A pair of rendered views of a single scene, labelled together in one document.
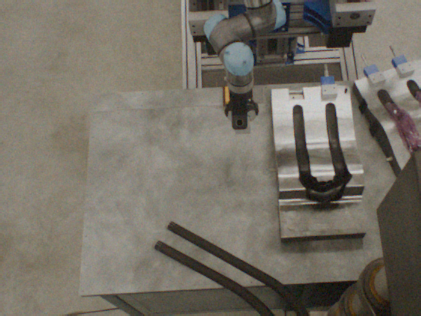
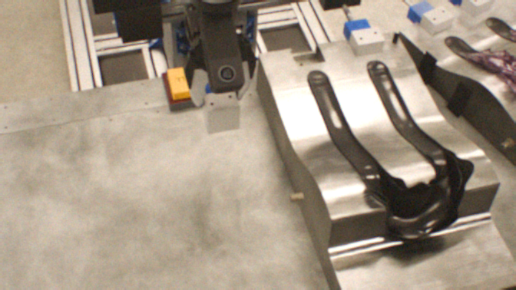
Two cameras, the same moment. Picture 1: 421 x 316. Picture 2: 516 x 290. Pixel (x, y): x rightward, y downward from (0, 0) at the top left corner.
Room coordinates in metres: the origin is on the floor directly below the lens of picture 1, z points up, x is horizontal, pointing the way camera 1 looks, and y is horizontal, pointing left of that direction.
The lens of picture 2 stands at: (0.14, 0.16, 1.70)
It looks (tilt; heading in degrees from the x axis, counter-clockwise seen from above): 52 degrees down; 344
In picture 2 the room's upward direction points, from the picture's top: 4 degrees clockwise
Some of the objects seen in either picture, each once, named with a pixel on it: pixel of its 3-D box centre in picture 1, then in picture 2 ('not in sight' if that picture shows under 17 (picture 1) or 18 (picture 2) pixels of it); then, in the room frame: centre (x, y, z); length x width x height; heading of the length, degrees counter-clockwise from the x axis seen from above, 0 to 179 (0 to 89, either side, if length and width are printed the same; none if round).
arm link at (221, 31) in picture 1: (228, 34); not in sight; (0.91, 0.06, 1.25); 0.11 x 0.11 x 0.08; 26
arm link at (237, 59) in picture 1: (238, 63); not in sight; (0.81, 0.03, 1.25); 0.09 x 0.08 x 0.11; 26
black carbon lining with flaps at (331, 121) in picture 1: (320, 147); (386, 131); (0.71, -0.21, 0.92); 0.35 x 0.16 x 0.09; 2
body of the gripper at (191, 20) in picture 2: (240, 91); (215, 19); (0.82, 0.03, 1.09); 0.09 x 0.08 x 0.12; 2
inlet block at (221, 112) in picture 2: (241, 112); (213, 90); (0.83, 0.03, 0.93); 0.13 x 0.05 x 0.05; 2
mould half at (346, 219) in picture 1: (316, 159); (378, 159); (0.69, -0.20, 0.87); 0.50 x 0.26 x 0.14; 2
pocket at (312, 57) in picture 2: (295, 96); (305, 62); (0.92, -0.15, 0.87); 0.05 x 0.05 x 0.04; 2
